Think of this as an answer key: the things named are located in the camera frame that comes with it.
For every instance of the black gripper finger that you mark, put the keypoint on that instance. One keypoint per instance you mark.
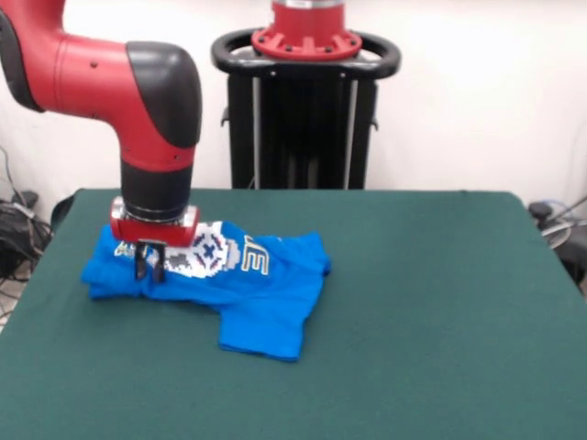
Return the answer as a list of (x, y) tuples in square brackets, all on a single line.
[(140, 261), (159, 266)]

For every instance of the dark green table cloth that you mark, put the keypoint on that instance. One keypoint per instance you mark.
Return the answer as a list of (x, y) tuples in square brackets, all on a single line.
[(413, 344)]

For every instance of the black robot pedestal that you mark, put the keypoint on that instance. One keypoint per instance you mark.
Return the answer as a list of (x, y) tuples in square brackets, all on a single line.
[(298, 128)]

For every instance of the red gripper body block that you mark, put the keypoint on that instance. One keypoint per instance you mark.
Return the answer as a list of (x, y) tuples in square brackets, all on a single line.
[(156, 231)]

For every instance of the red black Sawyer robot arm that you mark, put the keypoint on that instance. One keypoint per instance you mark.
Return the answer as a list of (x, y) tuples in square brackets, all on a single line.
[(91, 78)]

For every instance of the blue printed T-shirt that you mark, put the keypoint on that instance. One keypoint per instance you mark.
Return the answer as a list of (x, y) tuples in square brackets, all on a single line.
[(266, 311)]

